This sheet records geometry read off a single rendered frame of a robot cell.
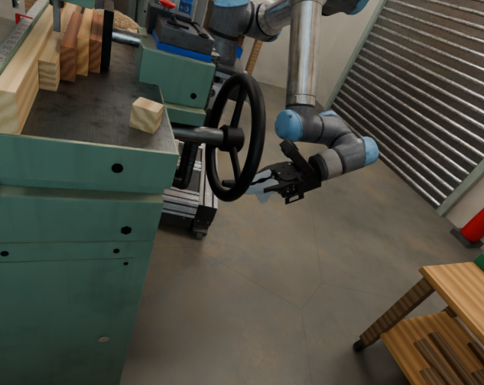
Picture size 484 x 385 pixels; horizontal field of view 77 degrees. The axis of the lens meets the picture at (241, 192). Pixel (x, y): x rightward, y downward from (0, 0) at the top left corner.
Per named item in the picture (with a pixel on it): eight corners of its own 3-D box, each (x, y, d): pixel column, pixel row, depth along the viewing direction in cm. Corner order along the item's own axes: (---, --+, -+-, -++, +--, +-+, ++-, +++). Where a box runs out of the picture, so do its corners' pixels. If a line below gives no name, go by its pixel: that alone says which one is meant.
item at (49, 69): (56, 92, 42) (55, 63, 40) (39, 88, 42) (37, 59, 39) (82, 8, 81) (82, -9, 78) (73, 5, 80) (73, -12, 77)
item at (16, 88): (20, 136, 33) (15, 92, 30) (-4, 133, 32) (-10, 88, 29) (70, 11, 75) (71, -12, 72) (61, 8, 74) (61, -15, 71)
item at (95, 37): (99, 73, 52) (102, 41, 49) (88, 71, 51) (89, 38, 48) (102, 43, 64) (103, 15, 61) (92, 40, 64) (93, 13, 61)
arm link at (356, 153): (358, 147, 86) (376, 169, 81) (323, 160, 85) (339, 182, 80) (365, 127, 80) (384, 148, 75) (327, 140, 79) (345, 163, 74)
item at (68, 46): (74, 82, 46) (75, 48, 44) (60, 79, 46) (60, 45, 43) (82, 40, 62) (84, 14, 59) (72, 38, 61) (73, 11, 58)
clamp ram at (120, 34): (144, 75, 57) (151, 23, 52) (100, 65, 54) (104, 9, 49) (141, 59, 63) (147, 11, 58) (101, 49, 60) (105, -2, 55)
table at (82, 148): (232, 194, 48) (244, 163, 44) (-15, 179, 34) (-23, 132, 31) (174, 62, 90) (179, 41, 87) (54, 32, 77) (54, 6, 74)
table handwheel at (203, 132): (290, 92, 53) (235, 65, 76) (178, 64, 44) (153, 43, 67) (246, 228, 65) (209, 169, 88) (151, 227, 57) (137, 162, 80)
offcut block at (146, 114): (136, 118, 44) (140, 95, 42) (160, 125, 45) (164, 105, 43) (128, 126, 42) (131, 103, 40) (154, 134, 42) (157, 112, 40)
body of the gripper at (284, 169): (284, 206, 78) (326, 191, 79) (280, 182, 72) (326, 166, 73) (272, 188, 83) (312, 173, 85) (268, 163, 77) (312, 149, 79)
